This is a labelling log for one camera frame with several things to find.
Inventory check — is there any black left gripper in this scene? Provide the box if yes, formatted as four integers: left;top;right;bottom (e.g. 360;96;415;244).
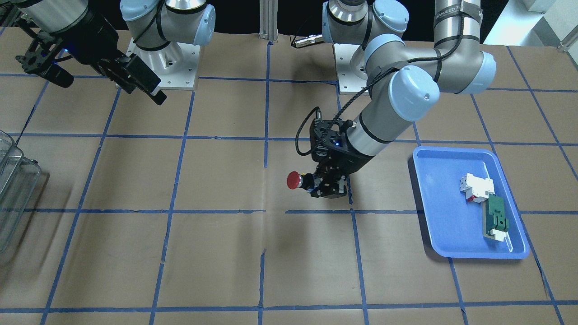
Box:
307;119;373;199

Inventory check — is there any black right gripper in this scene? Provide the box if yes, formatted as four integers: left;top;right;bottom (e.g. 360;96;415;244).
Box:
68;9;167;106

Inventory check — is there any red emergency push button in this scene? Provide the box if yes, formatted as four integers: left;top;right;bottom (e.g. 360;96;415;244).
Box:
286;171;321;193

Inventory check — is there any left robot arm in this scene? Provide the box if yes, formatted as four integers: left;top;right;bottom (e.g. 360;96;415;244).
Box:
287;0;497;198

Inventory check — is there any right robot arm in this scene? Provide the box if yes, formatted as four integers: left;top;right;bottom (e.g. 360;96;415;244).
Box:
13;0;215;105

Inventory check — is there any blue plastic tray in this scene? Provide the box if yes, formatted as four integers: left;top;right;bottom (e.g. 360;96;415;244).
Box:
413;146;529;259

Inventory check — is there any white circuit breaker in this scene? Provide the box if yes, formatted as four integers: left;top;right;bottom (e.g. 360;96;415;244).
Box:
460;173;495;203

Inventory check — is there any green terminal block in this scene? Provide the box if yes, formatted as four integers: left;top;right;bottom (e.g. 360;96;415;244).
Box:
483;194;510;242

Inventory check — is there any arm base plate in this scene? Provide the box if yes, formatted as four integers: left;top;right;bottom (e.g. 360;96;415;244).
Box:
126;39;202;90
333;44;403;95

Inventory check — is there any aluminium profile post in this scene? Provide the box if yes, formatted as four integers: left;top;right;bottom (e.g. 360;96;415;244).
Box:
259;0;279;43

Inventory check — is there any silver cable connector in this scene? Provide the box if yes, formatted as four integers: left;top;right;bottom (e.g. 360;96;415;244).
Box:
290;34;324;49

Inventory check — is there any wire mesh shelf basket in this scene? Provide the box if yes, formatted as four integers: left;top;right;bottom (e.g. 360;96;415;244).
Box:
0;131;41;253

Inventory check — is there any black corrugated cable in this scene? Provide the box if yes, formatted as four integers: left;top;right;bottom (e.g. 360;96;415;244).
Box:
295;0;466;158

